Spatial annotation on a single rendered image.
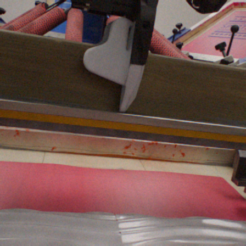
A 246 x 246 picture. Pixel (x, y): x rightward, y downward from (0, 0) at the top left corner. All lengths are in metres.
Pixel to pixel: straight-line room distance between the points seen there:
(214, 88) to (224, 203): 0.18
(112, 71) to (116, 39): 0.03
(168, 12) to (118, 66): 4.40
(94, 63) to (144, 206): 0.19
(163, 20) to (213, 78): 4.33
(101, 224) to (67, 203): 0.06
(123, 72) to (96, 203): 0.17
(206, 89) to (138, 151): 0.23
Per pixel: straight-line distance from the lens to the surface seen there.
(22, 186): 0.42
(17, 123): 0.35
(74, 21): 0.97
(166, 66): 0.34
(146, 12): 0.29
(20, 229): 0.33
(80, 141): 0.53
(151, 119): 0.33
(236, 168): 0.48
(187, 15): 4.79
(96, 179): 0.45
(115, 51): 0.31
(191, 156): 0.58
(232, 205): 0.47
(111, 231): 0.34
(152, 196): 0.43
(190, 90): 0.35
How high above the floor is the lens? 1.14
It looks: 14 degrees down
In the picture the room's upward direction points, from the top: 9 degrees clockwise
